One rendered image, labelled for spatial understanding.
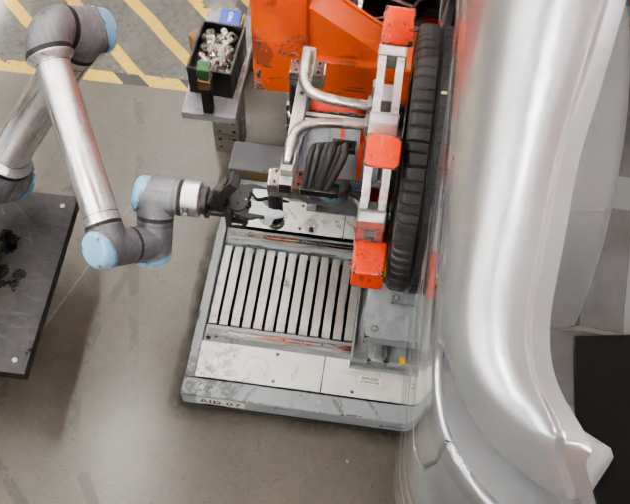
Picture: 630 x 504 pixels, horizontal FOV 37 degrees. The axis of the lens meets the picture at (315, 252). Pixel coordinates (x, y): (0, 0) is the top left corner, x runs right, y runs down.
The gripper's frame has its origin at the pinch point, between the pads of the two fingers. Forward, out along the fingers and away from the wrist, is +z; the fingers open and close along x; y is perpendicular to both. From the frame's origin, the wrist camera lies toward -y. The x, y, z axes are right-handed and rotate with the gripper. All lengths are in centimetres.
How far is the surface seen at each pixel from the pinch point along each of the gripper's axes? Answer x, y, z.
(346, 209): -49, 74, 13
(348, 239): -42, 82, 15
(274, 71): -60, 21, -12
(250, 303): -11, 77, -13
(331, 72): -60, 19, 5
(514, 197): 49, -85, 41
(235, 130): -73, 70, -29
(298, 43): -60, 8, -5
